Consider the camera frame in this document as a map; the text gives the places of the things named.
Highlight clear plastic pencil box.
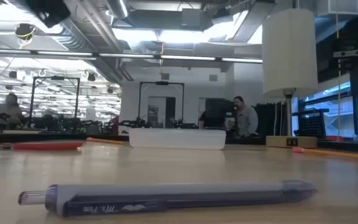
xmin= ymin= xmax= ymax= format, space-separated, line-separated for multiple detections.
xmin=128 ymin=128 xmax=227 ymax=151

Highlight orange pencil with pink eraser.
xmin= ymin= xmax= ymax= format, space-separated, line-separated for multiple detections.
xmin=85 ymin=137 xmax=126 ymax=146
xmin=291 ymin=146 xmax=358 ymax=162

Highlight grey Mr. Pen pen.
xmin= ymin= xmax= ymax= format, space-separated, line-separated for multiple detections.
xmin=17 ymin=179 xmax=319 ymax=218

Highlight red-handled scissors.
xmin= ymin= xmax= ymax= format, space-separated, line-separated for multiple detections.
xmin=1 ymin=141 xmax=84 ymax=152

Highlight black monitor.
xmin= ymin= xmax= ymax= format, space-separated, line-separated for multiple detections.
xmin=204 ymin=98 xmax=236 ymax=129

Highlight person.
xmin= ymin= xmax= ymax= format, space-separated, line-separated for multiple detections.
xmin=0 ymin=93 xmax=24 ymax=130
xmin=232 ymin=95 xmax=260 ymax=139

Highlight long linear ceiling light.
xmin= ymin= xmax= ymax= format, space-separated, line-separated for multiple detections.
xmin=0 ymin=48 xmax=264 ymax=65

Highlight black partition panel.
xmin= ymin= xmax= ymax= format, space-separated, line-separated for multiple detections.
xmin=253 ymin=102 xmax=287 ymax=138

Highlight black perforated basket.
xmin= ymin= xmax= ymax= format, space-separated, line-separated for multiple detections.
xmin=292 ymin=108 xmax=331 ymax=139

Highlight black overhead box fixture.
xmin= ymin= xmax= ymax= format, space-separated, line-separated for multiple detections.
xmin=25 ymin=0 xmax=71 ymax=29

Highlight black dome ceiling fixture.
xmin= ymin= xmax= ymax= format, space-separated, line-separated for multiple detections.
xmin=14 ymin=23 xmax=37 ymax=40

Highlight black camera rig frame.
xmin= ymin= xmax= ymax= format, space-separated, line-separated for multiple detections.
xmin=138 ymin=81 xmax=185 ymax=128
xmin=29 ymin=76 xmax=81 ymax=128

